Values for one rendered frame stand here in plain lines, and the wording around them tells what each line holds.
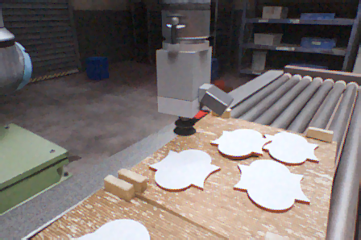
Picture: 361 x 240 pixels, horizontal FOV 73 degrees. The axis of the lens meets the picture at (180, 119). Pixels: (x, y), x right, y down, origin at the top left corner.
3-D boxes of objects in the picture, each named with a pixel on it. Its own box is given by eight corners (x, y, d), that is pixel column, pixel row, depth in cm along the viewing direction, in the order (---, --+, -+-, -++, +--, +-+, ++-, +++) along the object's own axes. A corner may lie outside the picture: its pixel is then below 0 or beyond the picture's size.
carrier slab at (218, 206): (114, 188, 47) (113, 181, 46) (209, 117, 78) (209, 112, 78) (317, 291, 30) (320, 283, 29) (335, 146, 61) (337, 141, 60)
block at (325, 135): (304, 137, 62) (307, 128, 61) (305, 134, 64) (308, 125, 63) (331, 143, 59) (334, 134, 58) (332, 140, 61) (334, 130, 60)
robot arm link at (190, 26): (217, 10, 39) (197, 10, 32) (215, 39, 41) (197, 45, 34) (175, 10, 42) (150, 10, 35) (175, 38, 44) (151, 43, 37)
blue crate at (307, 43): (299, 47, 434) (301, 37, 427) (305, 45, 460) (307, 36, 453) (331, 49, 404) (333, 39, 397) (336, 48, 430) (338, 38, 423)
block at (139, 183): (117, 183, 46) (115, 171, 45) (124, 178, 47) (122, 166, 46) (141, 195, 43) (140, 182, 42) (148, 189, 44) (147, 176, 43)
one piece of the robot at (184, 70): (229, 26, 31) (220, 139, 38) (244, 23, 39) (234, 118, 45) (149, 24, 36) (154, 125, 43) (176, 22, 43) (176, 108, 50)
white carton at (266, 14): (261, 19, 459) (263, 6, 450) (268, 18, 477) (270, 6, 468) (280, 19, 435) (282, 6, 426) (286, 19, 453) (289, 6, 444)
